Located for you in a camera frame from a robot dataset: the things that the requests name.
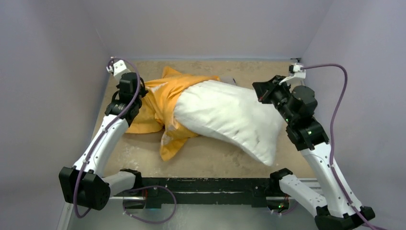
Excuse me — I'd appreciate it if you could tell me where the orange Mickey Mouse pillowcase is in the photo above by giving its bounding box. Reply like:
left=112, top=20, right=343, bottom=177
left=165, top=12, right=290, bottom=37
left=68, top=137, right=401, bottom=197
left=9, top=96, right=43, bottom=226
left=126, top=66, right=220, bottom=161

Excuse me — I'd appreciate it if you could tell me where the white pillow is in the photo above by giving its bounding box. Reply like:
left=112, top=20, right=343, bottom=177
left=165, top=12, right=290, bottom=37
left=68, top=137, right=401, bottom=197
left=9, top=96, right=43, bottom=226
left=174, top=80, right=283, bottom=166

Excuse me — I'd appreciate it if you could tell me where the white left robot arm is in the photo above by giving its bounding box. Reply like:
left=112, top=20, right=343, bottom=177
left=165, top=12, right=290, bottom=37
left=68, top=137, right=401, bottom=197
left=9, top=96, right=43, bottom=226
left=58, top=72, right=147, bottom=212

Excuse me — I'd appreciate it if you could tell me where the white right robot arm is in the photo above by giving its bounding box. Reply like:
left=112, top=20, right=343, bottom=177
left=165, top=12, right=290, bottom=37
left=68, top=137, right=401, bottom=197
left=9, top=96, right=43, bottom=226
left=252, top=75, right=375, bottom=230

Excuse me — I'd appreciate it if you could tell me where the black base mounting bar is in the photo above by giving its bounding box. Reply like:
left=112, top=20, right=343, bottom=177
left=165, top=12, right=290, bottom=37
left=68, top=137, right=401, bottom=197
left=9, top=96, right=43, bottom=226
left=116, top=177, right=295, bottom=211

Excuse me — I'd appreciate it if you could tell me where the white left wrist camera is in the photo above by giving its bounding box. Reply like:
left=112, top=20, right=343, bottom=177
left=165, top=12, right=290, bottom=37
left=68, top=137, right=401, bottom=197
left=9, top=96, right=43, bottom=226
left=106, top=59, right=131, bottom=82

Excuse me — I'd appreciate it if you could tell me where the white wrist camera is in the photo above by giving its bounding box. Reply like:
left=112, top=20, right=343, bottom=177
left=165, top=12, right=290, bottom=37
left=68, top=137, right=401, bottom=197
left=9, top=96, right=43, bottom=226
left=106, top=59, right=131, bottom=82
left=279, top=62, right=306, bottom=85

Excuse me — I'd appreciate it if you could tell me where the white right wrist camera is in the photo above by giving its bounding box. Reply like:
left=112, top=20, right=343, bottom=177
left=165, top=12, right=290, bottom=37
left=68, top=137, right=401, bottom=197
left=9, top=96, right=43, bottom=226
left=279, top=62, right=306, bottom=85

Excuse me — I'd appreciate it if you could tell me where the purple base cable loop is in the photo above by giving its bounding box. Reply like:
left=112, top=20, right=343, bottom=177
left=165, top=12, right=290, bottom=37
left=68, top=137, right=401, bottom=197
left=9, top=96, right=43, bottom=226
left=122, top=185, right=177, bottom=225

